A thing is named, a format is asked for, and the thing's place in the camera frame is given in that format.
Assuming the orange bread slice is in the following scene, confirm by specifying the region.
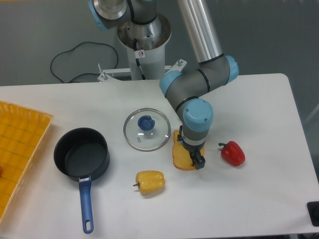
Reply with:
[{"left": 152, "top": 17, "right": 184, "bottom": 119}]
[{"left": 172, "top": 130, "right": 204, "bottom": 171}]

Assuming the glass lid blue knob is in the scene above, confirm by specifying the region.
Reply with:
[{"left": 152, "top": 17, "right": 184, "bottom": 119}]
[{"left": 123, "top": 108, "right": 171, "bottom": 152}]

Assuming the yellow bell pepper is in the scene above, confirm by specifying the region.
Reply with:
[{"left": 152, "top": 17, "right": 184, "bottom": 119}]
[{"left": 133, "top": 170, "right": 165, "bottom": 195}]

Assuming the yellow plastic basket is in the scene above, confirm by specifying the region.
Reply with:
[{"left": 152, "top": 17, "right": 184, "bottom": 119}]
[{"left": 0, "top": 101, "right": 53, "bottom": 218}]

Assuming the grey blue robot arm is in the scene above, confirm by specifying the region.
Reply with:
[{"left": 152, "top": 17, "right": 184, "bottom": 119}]
[{"left": 88, "top": 0, "right": 239, "bottom": 169}]

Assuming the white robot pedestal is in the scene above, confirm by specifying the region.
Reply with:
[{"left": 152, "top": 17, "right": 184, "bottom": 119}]
[{"left": 97, "top": 13, "right": 238, "bottom": 83}]

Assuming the black cable on floor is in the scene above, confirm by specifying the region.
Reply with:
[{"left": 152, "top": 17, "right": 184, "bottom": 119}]
[{"left": 50, "top": 41, "right": 119, "bottom": 84}]

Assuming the red bell pepper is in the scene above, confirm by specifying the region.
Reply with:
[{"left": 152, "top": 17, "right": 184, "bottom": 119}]
[{"left": 218, "top": 141, "right": 246, "bottom": 167}]

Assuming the black device table corner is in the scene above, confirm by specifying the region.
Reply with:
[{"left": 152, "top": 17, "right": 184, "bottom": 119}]
[{"left": 307, "top": 201, "right": 319, "bottom": 227}]

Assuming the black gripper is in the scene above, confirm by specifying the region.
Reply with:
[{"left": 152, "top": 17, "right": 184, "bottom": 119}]
[{"left": 177, "top": 126, "right": 205, "bottom": 170}]

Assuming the black saucepan blue handle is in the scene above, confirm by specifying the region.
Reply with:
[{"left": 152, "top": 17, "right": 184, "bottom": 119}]
[{"left": 53, "top": 127, "right": 110, "bottom": 234}]

